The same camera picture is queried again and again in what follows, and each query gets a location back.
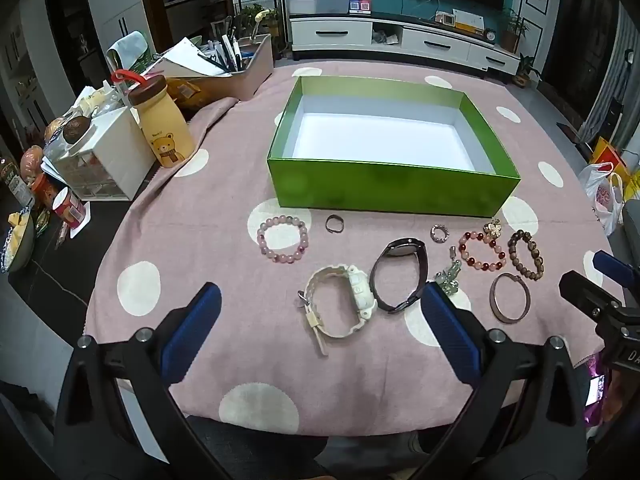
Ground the pink bead bracelet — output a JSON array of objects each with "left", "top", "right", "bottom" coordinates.
[{"left": 256, "top": 215, "right": 309, "bottom": 266}]

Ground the food bowl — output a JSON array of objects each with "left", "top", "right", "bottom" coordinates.
[{"left": 0, "top": 211, "right": 36, "bottom": 274}]

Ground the brown round ball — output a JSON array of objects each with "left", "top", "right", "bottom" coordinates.
[{"left": 62, "top": 115, "right": 94, "bottom": 144}]

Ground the white tv cabinet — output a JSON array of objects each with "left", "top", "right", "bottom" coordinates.
[{"left": 288, "top": 12, "right": 522, "bottom": 77}]

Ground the yellow bear bottle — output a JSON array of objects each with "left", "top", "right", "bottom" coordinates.
[{"left": 110, "top": 68, "right": 197, "bottom": 169}]

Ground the stack of white papers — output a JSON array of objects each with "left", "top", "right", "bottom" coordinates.
[{"left": 144, "top": 36, "right": 234, "bottom": 79}]

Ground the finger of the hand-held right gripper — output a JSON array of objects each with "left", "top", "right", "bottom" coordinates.
[
  {"left": 559, "top": 270, "right": 624, "bottom": 319},
  {"left": 593, "top": 251, "right": 626, "bottom": 291}
]

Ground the white wrist watch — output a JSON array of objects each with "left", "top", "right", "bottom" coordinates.
[{"left": 297, "top": 264, "right": 379, "bottom": 357}]

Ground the grey chair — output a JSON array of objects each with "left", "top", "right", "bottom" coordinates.
[{"left": 619, "top": 199, "right": 640, "bottom": 307}]

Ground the yellow and white desk calendar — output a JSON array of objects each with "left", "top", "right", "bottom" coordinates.
[{"left": 452, "top": 8, "right": 486, "bottom": 35}]

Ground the red and peach bead bracelet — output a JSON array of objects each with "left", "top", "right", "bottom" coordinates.
[{"left": 458, "top": 230, "right": 507, "bottom": 272}]

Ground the white drawer organizer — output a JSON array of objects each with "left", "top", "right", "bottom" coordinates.
[{"left": 52, "top": 105, "right": 157, "bottom": 202}]

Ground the tall potted plant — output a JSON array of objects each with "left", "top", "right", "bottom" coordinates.
[{"left": 499, "top": 7, "right": 529, "bottom": 54}]

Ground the red snack cup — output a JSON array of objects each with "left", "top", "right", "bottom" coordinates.
[{"left": 52, "top": 187, "right": 87, "bottom": 225}]

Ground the clear plastic storage box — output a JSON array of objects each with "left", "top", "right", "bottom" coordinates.
[{"left": 283, "top": 0, "right": 350, "bottom": 15}]

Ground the beige storage bin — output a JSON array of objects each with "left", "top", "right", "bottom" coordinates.
[{"left": 164, "top": 34, "right": 275, "bottom": 102}]

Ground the small potted plant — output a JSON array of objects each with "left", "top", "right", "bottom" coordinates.
[{"left": 512, "top": 52, "right": 544, "bottom": 89}]

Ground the green cardboard box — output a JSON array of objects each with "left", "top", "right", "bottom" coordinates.
[{"left": 266, "top": 76, "right": 522, "bottom": 217}]

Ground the bunch of pens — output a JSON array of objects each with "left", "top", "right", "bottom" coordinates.
[{"left": 197, "top": 29, "right": 250, "bottom": 74}]

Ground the bushy potted plant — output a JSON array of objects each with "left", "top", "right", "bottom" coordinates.
[{"left": 234, "top": 3, "right": 281, "bottom": 57}]

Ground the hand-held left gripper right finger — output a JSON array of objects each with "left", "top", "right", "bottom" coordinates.
[{"left": 415, "top": 281, "right": 588, "bottom": 480}]

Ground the black wrist watch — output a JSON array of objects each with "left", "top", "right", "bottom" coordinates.
[{"left": 369, "top": 238, "right": 430, "bottom": 315}]

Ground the metal bangle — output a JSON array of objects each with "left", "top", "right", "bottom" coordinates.
[{"left": 489, "top": 272, "right": 531, "bottom": 322}]

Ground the brown wooden bead bracelet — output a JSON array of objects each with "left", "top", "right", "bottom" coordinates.
[{"left": 507, "top": 230, "right": 545, "bottom": 282}]

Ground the white plastic bag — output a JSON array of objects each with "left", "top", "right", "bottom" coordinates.
[{"left": 577, "top": 161, "right": 626, "bottom": 236}]

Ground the pink polka dot tablecloth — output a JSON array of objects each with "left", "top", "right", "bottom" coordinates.
[{"left": 84, "top": 62, "right": 627, "bottom": 437}]

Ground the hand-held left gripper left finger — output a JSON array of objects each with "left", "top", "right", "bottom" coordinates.
[{"left": 54, "top": 281, "right": 223, "bottom": 480}]

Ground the yellow paper bag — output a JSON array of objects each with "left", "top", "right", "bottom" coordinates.
[{"left": 590, "top": 137, "right": 640, "bottom": 201}]

